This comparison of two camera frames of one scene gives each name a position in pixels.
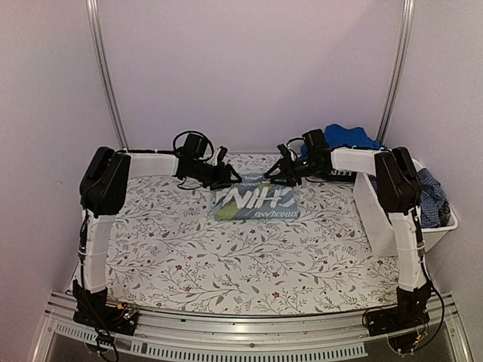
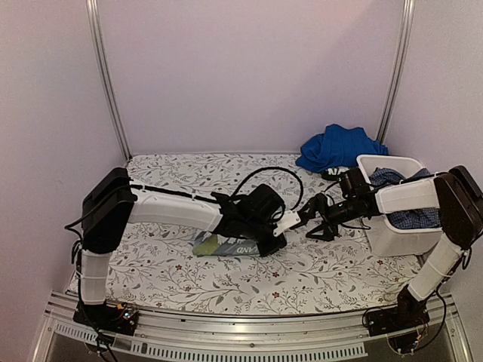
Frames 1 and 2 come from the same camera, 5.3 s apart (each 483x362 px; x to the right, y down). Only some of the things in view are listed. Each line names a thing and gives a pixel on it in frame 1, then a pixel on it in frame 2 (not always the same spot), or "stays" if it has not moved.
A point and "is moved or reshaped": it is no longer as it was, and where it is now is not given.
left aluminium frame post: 103,72 stays
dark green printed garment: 333,174 stays
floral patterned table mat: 169,253 stays
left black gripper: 221,177 -> 266,250
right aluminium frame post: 408,10 stays
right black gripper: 287,168 -> 315,205
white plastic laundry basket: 376,220 stays
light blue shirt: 256,197 is moved or reshaped
